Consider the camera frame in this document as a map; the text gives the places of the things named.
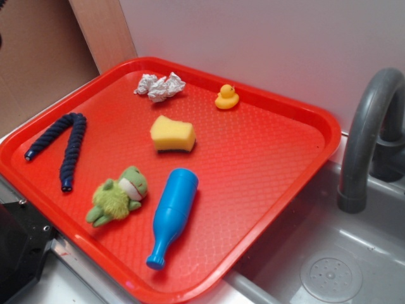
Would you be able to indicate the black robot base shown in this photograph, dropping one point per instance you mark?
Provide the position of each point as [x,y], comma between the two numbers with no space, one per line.
[26,237]

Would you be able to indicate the yellow sponge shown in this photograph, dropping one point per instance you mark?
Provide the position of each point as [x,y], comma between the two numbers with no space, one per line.
[172,135]

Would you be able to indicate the red plastic tray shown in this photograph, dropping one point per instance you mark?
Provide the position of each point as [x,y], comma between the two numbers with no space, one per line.
[105,121]

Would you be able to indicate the yellow rubber duck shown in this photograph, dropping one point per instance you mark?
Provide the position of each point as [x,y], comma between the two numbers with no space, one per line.
[227,97]

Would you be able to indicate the blue plastic bottle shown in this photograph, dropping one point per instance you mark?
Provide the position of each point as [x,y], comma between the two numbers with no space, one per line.
[172,213]

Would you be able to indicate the crumpled white paper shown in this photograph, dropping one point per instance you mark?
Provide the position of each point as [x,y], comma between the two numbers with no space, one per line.
[159,89]

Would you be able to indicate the green plush frog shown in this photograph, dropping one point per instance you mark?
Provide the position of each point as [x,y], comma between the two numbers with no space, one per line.
[115,199]

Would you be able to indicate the grey toy sink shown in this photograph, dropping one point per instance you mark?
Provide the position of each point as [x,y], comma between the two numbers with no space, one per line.
[271,216]

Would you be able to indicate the wooden board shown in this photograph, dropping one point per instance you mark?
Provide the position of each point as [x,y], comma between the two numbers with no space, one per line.
[106,32]

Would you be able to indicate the grey toy faucet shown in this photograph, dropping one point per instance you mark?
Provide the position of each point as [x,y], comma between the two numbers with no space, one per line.
[375,145]

